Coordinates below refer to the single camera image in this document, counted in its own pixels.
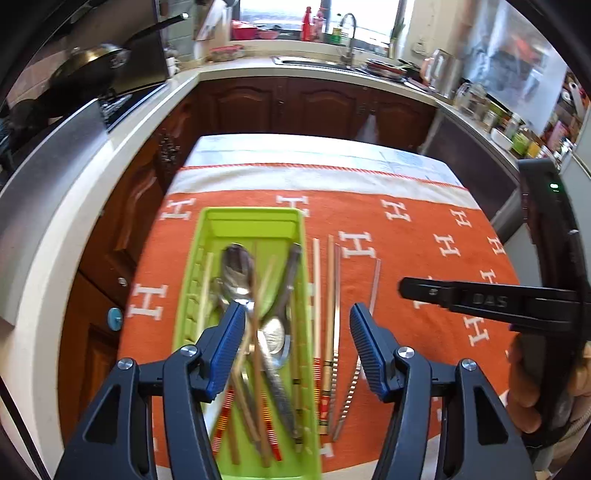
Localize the white electric kettle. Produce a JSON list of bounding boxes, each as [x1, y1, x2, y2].
[[420, 48, 458, 93]]

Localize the paper towel roll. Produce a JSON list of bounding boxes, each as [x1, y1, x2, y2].
[[561, 78, 589, 116]]

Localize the light cutting board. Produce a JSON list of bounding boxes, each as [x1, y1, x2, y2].
[[194, 0, 232, 42]]

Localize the round metal spoon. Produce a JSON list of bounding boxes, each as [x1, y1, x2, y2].
[[209, 276, 232, 324]]

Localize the stainless steel panel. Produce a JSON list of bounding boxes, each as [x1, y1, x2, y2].
[[0, 99, 109, 324]]

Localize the pink dish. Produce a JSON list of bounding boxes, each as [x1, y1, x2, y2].
[[210, 45, 245, 63]]

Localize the chopstick with red yellow stripes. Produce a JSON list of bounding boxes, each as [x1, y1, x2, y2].
[[210, 385, 240, 455]]

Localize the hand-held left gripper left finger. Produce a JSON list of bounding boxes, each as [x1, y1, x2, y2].
[[54, 301, 247, 480]]

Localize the person's right forearm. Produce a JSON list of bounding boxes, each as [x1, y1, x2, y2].
[[524, 415, 591, 474]]

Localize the green onions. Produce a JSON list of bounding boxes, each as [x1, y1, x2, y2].
[[388, 18, 407, 58]]

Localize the white kitchen counter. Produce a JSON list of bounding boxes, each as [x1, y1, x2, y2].
[[0, 55, 522, 462]]

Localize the clear plastic wall sheet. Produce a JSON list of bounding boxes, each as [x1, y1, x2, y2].
[[462, 0, 568, 132]]

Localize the small metal spoon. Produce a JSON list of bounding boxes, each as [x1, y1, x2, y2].
[[221, 244, 257, 305]]

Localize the steel sink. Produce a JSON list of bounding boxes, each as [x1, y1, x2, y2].
[[272, 55, 347, 69]]

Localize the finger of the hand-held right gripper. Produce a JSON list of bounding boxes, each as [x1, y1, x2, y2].
[[398, 277, 579, 330]]

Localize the beige wooden chopstick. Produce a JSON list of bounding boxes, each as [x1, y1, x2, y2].
[[196, 251, 215, 337]]

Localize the steel kitchen faucet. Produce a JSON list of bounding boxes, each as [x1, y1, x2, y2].
[[338, 13, 358, 65]]

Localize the pale chopstick with patterned end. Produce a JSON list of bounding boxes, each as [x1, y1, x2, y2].
[[311, 237, 325, 416]]

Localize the hanging plastic bag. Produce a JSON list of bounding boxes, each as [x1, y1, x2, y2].
[[355, 113, 382, 144]]

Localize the person's right hand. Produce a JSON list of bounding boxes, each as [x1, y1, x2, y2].
[[507, 332, 543, 435]]

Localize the dark wok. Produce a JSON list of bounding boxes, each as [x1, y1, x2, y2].
[[48, 14, 185, 93]]

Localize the black gas stove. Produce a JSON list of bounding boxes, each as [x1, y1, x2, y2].
[[99, 85, 171, 132]]

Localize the metal soup spoon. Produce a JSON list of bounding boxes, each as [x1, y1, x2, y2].
[[256, 244, 303, 367]]

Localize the grey built-in appliance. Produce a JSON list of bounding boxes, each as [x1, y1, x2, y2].
[[418, 108, 520, 222]]

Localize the brown wooden cabinets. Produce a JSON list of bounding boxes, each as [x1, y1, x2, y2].
[[55, 76, 437, 444]]

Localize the glass pitcher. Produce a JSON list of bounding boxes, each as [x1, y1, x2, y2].
[[455, 80, 485, 116]]

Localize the plate with food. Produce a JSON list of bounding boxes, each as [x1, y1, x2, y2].
[[365, 58, 409, 79]]

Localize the green plastic utensil tray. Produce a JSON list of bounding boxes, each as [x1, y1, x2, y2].
[[172, 207, 323, 478]]

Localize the orange patterned blanket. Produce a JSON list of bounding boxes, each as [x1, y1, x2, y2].
[[121, 164, 522, 476]]

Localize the brown wooden chopstick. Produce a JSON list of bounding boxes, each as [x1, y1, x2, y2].
[[320, 234, 336, 437], [247, 256, 278, 468]]

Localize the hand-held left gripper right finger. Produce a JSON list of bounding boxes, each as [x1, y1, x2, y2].
[[348, 302, 529, 480]]

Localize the kitchen window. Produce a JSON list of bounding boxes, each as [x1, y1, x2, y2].
[[240, 0, 407, 35]]

